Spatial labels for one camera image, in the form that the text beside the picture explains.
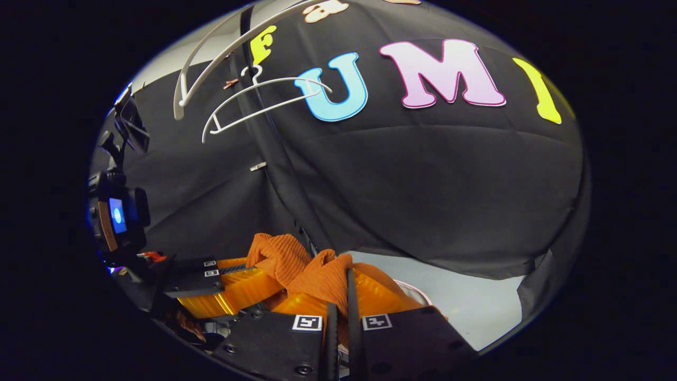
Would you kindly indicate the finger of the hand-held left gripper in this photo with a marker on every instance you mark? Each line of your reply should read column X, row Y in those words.
column 201, row 283
column 195, row 264

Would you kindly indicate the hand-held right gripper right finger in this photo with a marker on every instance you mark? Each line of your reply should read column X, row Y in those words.
column 353, row 338

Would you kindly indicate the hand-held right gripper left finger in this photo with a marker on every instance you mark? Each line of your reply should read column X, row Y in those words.
column 331, row 344

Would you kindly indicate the pink and white laundry hamper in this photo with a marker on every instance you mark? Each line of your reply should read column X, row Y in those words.
column 420, row 293

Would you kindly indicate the white plastic clothes hanger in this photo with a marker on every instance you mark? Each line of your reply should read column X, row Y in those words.
column 285, row 79
column 179, row 106

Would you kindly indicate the silver clip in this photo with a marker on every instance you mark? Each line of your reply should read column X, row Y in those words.
column 258, row 166

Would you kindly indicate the copper clip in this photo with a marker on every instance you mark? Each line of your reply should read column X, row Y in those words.
column 230, row 83

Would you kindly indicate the black backdrop cloth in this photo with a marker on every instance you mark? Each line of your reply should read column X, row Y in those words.
column 423, row 185

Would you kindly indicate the black clothes rail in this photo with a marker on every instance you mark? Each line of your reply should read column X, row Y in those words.
column 247, row 37

